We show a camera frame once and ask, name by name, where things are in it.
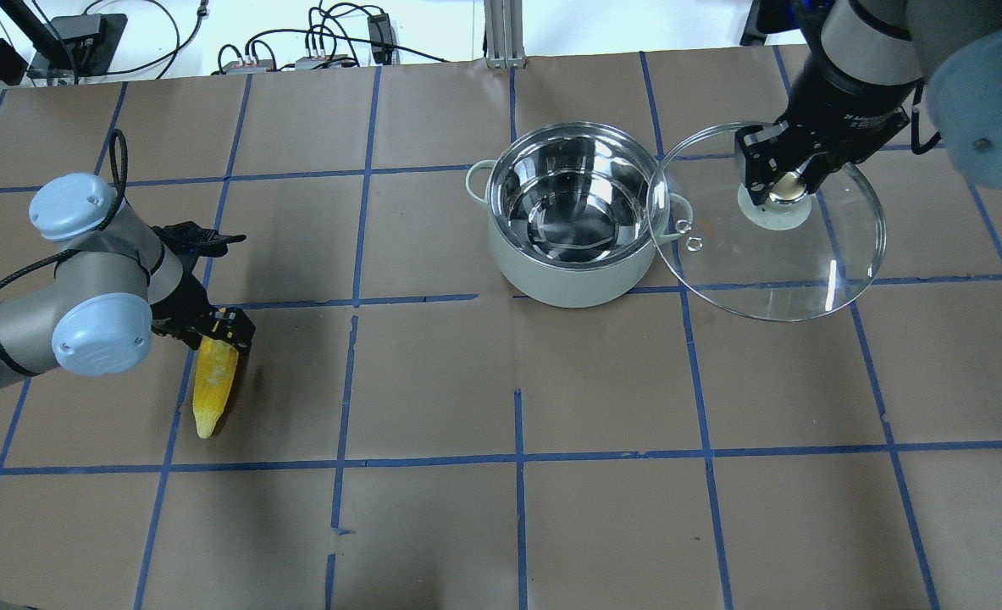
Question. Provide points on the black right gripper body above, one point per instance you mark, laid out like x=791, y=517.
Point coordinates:
x=839, y=108

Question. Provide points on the black monitor stand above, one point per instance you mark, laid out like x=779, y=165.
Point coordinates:
x=70, y=47

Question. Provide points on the small usb hub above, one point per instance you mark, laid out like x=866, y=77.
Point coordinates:
x=248, y=65
x=323, y=62

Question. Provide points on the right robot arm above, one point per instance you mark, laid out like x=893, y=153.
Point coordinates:
x=875, y=68

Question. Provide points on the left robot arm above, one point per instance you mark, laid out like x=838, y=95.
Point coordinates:
x=93, y=307

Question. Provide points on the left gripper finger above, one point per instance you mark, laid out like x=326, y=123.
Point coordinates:
x=201, y=328
x=240, y=330

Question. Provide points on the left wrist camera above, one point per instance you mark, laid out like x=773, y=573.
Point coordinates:
x=191, y=240

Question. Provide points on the aluminium frame post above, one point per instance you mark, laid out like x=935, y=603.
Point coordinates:
x=503, y=34

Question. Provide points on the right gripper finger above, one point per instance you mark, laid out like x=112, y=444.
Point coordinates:
x=821, y=161
x=761, y=159

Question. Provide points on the glass pot lid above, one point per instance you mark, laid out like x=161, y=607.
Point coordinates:
x=797, y=257

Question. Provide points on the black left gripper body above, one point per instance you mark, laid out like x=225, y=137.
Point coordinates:
x=180, y=307

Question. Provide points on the pale green steel pot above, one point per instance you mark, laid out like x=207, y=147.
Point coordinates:
x=567, y=213

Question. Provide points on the yellow corn cob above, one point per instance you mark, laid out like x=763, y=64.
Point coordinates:
x=217, y=362

